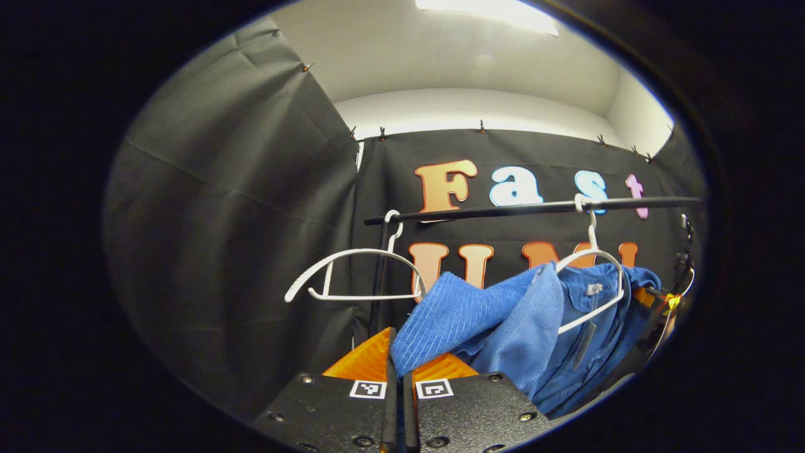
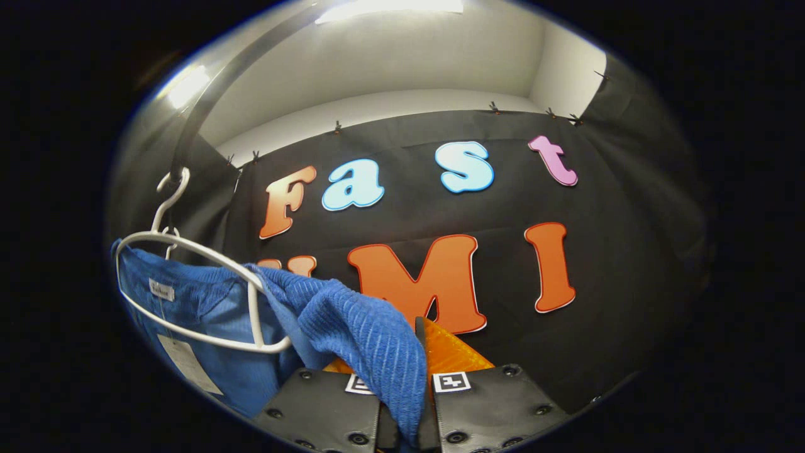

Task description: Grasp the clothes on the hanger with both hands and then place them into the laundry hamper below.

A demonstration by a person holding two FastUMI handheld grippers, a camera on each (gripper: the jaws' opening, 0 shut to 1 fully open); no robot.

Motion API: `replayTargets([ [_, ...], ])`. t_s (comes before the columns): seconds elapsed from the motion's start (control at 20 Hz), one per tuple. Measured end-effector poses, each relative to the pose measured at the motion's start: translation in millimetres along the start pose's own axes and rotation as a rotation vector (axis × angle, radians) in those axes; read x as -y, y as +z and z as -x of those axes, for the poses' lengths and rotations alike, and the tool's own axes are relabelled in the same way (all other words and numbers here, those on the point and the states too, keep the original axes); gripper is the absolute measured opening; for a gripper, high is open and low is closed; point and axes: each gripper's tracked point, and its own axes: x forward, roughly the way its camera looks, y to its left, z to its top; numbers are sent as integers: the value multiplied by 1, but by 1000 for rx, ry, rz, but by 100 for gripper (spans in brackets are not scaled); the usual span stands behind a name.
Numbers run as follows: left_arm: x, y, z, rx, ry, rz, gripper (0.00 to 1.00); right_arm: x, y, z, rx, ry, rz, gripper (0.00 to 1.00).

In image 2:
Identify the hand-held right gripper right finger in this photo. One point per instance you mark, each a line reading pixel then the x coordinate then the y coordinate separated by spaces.
pixel 419 352

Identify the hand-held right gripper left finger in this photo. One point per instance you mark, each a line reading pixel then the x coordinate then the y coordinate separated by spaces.
pixel 314 409

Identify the white clothes hanger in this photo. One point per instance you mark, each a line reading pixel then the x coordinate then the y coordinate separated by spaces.
pixel 254 314

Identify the black clothes rack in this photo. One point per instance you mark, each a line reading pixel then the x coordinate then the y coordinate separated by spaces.
pixel 210 97

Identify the black backdrop cloth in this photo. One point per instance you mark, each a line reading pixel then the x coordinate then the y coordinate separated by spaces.
pixel 629 251

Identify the row of small cloth clips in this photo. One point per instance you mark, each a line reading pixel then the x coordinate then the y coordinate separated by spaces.
pixel 494 108

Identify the long ceiling light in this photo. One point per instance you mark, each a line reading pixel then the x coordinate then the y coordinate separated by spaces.
pixel 390 7

